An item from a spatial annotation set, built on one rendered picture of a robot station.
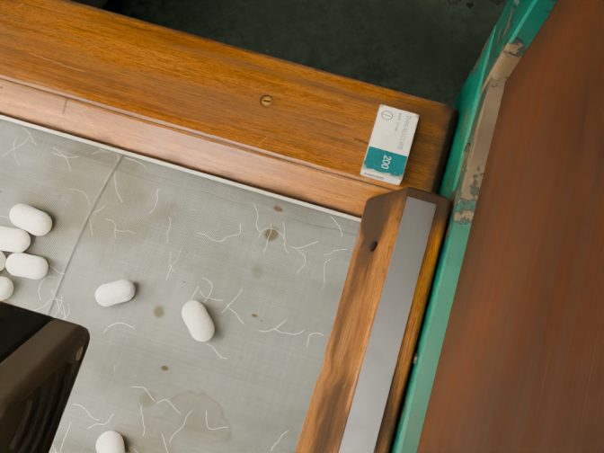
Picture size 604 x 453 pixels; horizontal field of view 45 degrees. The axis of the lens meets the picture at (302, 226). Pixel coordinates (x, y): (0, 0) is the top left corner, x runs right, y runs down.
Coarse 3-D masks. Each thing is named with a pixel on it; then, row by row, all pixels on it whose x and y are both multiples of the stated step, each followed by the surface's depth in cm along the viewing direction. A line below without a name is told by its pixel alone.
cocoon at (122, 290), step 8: (120, 280) 60; (128, 280) 61; (104, 288) 60; (112, 288) 60; (120, 288) 60; (128, 288) 60; (96, 296) 60; (104, 296) 60; (112, 296) 60; (120, 296) 60; (128, 296) 60; (104, 304) 60; (112, 304) 60
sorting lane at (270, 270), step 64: (0, 128) 65; (0, 192) 64; (64, 192) 64; (128, 192) 64; (192, 192) 64; (256, 192) 64; (64, 256) 62; (128, 256) 63; (192, 256) 63; (256, 256) 63; (320, 256) 63; (128, 320) 61; (256, 320) 61; (320, 320) 61; (128, 384) 60; (192, 384) 60; (256, 384) 60; (64, 448) 58; (128, 448) 58; (192, 448) 59; (256, 448) 59
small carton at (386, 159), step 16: (384, 112) 62; (400, 112) 62; (384, 128) 61; (400, 128) 61; (384, 144) 61; (400, 144) 61; (368, 160) 60; (384, 160) 60; (400, 160) 61; (368, 176) 62; (384, 176) 61; (400, 176) 60
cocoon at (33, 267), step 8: (16, 256) 60; (24, 256) 61; (32, 256) 61; (8, 264) 60; (16, 264) 60; (24, 264) 60; (32, 264) 60; (40, 264) 60; (16, 272) 60; (24, 272) 60; (32, 272) 60; (40, 272) 60
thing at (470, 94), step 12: (492, 36) 58; (480, 60) 61; (480, 72) 58; (468, 84) 65; (480, 84) 57; (468, 96) 63; (468, 108) 59; (468, 120) 57; (456, 132) 64; (468, 132) 56; (456, 144) 62; (456, 156) 58; (444, 168) 64; (456, 168) 56; (444, 180) 62; (456, 180) 55; (444, 192) 59
